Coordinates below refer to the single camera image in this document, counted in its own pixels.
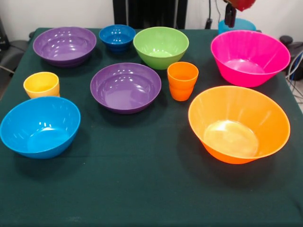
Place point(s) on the light blue plastic cup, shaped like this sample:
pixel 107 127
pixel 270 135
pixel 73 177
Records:
pixel 246 24

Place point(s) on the light blue plastic bowl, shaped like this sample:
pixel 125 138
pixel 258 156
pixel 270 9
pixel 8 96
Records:
pixel 40 127

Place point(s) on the yellow plastic cup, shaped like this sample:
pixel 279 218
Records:
pixel 41 85

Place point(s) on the orange plastic cup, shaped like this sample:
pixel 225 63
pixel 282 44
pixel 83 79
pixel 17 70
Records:
pixel 182 87

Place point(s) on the purple plastic bowl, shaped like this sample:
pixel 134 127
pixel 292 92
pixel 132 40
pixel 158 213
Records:
pixel 64 49
pixel 125 89

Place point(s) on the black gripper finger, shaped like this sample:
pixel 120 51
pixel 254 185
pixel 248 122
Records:
pixel 233 17
pixel 228 15

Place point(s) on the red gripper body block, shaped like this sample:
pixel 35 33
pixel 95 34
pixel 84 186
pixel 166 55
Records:
pixel 243 4

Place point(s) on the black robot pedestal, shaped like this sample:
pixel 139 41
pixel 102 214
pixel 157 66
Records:
pixel 151 11

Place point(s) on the dark green table cloth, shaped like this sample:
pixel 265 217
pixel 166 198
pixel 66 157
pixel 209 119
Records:
pixel 142 177

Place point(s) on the green plastic bowl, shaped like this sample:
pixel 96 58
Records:
pixel 161 42

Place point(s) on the orange plastic bowl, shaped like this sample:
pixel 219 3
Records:
pixel 236 111

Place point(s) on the pink plastic bowl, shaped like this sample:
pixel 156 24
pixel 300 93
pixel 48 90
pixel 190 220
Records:
pixel 251 52

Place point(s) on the small dark blue bowl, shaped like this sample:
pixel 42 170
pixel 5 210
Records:
pixel 117 40

